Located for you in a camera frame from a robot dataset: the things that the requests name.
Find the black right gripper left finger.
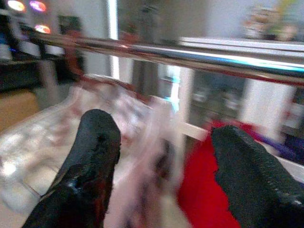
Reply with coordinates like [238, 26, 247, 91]
[22, 108, 121, 228]

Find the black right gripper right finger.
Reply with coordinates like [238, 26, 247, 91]
[210, 125, 304, 228]

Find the red white-striped garment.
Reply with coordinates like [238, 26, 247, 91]
[177, 120, 262, 228]

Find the white striped shirt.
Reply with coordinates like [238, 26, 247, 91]
[0, 79, 188, 228]

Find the white glass-door cabinet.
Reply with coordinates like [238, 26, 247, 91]
[130, 37, 304, 133]

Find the printed cardboard box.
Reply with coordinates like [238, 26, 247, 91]
[0, 91, 40, 133]

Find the black metal shelf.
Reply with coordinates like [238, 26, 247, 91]
[0, 13, 60, 92]

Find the red wire hanger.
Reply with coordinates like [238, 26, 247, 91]
[66, 30, 155, 105]

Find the chrome clothes rail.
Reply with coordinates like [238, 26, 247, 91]
[28, 32, 304, 84]

